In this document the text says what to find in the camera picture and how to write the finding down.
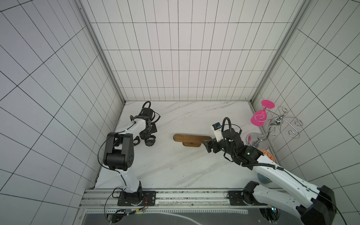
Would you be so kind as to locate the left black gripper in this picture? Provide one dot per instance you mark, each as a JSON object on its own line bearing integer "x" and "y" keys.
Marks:
{"x": 153, "y": 130}

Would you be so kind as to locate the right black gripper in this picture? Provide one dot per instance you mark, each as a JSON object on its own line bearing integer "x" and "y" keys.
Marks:
{"x": 213, "y": 144}

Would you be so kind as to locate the black round wrist watch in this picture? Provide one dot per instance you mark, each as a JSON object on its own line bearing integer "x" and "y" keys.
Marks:
{"x": 150, "y": 140}

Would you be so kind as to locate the brown wooden watch stand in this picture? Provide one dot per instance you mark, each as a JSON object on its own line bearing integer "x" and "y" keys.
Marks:
{"x": 191, "y": 140}

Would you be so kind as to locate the black rectangular smart watch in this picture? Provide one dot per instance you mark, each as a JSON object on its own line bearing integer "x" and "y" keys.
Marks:
{"x": 136, "y": 141}

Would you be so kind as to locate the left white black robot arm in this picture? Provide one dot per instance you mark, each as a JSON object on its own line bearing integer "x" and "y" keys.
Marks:
{"x": 119, "y": 152}

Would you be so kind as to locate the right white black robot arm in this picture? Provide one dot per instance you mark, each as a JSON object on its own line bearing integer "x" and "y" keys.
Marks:
{"x": 311, "y": 204}

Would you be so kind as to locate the pink plastic wine glass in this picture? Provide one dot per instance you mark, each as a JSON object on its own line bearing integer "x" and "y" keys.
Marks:
{"x": 260, "y": 117}

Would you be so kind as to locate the orange patterned plate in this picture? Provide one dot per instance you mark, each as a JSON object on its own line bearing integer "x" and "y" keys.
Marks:
{"x": 269, "y": 155}

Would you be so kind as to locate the grey blue cup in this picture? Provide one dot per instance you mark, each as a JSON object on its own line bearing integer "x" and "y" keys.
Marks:
{"x": 263, "y": 179}

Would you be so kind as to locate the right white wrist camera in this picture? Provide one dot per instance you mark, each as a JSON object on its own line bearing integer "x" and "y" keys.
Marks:
{"x": 217, "y": 129}

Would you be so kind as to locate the silver wire glass rack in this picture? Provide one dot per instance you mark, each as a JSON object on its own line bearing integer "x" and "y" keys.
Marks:
{"x": 273, "y": 127}

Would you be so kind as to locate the aluminium mounting rail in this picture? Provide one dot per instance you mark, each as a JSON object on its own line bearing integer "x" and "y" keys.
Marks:
{"x": 110, "y": 199}

